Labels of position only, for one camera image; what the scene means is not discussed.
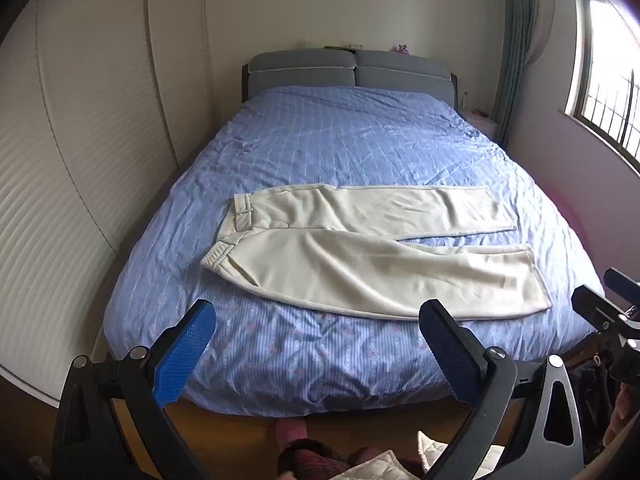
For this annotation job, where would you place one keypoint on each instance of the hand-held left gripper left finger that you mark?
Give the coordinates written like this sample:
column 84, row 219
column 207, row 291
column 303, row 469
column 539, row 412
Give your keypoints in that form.
column 185, row 355

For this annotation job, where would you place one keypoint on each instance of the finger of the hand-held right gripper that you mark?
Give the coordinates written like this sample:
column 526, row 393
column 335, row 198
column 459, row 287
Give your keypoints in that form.
column 620, row 284
column 595, row 307

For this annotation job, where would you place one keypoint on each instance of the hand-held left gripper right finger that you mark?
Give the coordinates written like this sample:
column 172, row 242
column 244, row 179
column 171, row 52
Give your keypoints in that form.
column 450, row 355

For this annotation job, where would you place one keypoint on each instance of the cream pants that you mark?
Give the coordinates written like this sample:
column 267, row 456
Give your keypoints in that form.
column 350, row 260

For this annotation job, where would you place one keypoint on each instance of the person's right hand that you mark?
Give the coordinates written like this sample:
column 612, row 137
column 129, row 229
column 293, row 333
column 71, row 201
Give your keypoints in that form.
column 622, row 417

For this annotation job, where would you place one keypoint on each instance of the person's white quilted jacket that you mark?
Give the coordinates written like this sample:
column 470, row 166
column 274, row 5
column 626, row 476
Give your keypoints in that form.
column 380, row 467

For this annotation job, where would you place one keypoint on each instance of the person's dark red patterned legs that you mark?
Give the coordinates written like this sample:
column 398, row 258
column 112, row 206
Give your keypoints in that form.
column 310, row 460

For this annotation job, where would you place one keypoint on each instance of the barred window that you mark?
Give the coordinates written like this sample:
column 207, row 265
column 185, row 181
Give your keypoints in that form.
column 605, row 85

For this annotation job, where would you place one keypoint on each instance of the white nightstand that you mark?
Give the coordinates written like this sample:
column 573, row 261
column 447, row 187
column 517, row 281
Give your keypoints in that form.
column 482, row 122

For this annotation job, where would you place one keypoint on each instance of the blue floral bed sheet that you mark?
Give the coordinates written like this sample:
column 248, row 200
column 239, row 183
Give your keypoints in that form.
column 350, row 135

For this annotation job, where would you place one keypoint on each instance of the green curtain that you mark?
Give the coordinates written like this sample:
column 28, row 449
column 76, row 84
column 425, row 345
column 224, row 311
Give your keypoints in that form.
column 515, row 35

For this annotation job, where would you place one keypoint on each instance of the pink toy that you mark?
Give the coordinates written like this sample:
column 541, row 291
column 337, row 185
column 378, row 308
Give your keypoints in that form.
column 403, row 49

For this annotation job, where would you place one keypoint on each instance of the small white box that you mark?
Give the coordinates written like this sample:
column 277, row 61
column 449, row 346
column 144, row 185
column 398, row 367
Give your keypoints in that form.
column 353, row 46

